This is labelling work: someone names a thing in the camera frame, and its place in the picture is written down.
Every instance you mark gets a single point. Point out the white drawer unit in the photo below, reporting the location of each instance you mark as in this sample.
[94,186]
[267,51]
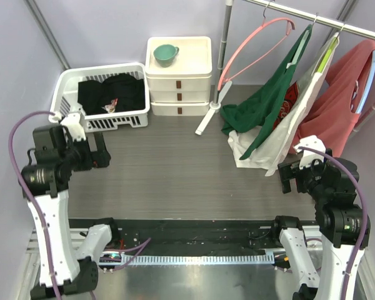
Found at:
[183,88]

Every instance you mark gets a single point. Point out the black t shirt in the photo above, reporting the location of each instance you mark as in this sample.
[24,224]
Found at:
[116,94]

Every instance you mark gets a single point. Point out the white plastic basket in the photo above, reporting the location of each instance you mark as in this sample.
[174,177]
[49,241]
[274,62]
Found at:
[65,96]

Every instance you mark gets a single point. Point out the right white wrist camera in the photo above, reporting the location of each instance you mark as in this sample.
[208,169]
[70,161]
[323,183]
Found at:
[311,148]

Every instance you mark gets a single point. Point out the salmon pink t shirt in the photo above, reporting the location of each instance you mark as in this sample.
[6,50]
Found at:
[333,115]

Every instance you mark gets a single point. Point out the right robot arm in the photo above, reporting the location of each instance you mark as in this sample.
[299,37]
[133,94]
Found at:
[344,226]

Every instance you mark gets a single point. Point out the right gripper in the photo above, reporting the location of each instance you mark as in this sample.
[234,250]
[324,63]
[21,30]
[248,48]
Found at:
[290,169]

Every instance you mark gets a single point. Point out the lime green hanger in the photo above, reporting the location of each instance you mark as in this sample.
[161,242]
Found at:
[332,46]

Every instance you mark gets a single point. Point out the green t shirt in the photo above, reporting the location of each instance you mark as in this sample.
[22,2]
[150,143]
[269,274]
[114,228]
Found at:
[262,108]

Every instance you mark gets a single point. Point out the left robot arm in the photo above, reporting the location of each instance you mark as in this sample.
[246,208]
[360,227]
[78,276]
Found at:
[64,271]

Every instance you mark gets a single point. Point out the white t shirt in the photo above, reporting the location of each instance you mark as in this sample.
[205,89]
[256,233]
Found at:
[299,99]

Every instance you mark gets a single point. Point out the light blue hanger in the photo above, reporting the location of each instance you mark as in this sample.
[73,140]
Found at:
[357,108]

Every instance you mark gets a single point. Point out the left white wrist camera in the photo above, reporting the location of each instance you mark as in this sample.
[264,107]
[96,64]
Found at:
[74,122]

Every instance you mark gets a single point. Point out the white cable duct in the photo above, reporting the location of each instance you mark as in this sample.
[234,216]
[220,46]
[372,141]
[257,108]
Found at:
[113,261]

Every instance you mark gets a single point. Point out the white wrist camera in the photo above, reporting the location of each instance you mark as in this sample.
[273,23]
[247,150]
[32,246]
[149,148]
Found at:
[74,122]
[311,148]

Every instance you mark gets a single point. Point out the green cup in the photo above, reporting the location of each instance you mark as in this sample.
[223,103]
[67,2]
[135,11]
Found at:
[165,54]

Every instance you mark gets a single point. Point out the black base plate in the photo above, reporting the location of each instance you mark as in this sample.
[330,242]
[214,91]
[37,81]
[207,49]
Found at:
[178,237]

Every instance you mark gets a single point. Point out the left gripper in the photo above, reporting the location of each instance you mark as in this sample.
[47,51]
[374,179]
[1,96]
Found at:
[100,157]

